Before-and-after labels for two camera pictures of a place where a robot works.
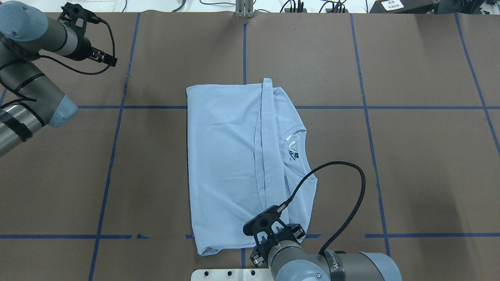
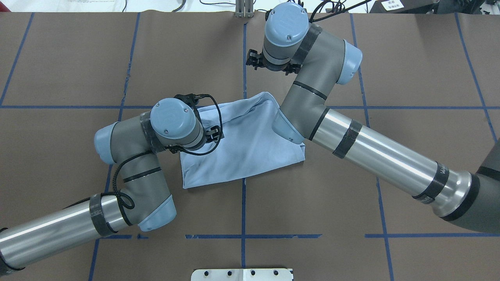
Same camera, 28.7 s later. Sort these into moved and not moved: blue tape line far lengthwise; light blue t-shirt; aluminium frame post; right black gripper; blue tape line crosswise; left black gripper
Moved: light blue t-shirt; left black gripper; right black gripper
Not moved: aluminium frame post; blue tape line far lengthwise; blue tape line crosswise
